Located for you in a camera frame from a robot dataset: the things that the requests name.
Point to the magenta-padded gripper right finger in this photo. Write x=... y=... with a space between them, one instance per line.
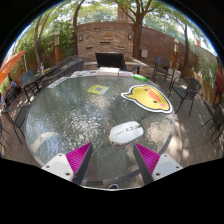
x=166 y=165

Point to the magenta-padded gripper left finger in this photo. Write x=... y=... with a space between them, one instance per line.
x=57 y=164

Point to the white computer mouse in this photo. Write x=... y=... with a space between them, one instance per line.
x=126 y=133

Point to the yellow duck-shaped mouse pad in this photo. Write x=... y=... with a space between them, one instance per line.
x=146 y=96

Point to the black metal patio chair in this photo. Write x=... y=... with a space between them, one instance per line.
x=216 y=120

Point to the black and white striped sheet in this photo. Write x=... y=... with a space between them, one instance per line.
x=58 y=82

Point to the black mesh armchair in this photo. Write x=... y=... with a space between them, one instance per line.
x=193 y=85

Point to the person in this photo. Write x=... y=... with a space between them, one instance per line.
x=13 y=84
x=2 y=100

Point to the yellow square card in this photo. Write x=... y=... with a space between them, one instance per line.
x=98 y=89

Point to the wooden slat fence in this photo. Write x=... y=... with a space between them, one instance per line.
x=200 y=83

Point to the round dark patio table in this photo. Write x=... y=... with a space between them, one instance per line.
x=40 y=75

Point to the green marker pen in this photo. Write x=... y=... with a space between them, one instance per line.
x=139 y=77

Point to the blue patio chair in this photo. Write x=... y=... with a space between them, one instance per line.
x=27 y=76

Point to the dark wicker patio chair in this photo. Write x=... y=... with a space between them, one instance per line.
x=66 y=60
x=66 y=71

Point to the colourful printed leaflet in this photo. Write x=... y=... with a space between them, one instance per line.
x=83 y=73

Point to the small white box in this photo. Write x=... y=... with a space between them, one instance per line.
x=125 y=73

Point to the blue-backed metal chair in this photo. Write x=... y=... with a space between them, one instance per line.
x=159 y=61

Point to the large white box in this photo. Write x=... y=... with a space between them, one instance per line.
x=108 y=71

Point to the orange canopy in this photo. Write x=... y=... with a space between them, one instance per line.
x=10 y=65

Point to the black slatted patio chair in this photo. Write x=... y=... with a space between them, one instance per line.
x=110 y=60

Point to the large forked tree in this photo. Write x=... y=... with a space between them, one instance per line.
x=137 y=36

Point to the black metal frame chair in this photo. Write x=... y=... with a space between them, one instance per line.
x=20 y=116

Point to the wooden lamp post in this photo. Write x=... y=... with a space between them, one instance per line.
x=175 y=55
x=57 y=50

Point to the grey wall utility box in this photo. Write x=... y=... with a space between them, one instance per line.
x=144 y=53

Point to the black wall lantern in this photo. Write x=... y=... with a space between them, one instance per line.
x=130 y=37
x=81 y=37

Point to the stone fountain wall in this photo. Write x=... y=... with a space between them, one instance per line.
x=106 y=38

